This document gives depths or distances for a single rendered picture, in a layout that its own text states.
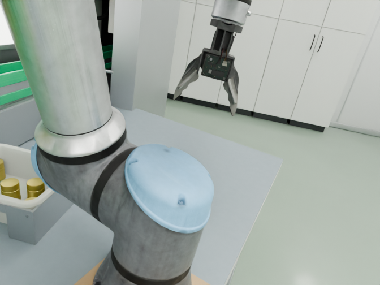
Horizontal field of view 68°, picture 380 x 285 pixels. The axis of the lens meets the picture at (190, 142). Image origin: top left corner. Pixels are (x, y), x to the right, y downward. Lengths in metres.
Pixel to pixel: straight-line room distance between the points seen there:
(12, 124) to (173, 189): 0.69
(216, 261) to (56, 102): 0.44
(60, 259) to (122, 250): 0.24
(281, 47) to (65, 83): 3.72
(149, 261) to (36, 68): 0.25
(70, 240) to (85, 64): 0.40
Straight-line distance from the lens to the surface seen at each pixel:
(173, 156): 0.38
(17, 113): 0.95
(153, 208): 0.32
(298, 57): 4.01
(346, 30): 4.11
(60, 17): 0.30
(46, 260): 0.61
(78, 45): 0.31
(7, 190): 0.70
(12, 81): 0.94
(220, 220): 0.73
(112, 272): 0.42
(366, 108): 4.88
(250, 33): 3.92
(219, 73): 0.62
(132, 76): 1.28
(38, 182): 0.69
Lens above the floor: 1.20
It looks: 24 degrees down
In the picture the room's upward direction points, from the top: 11 degrees clockwise
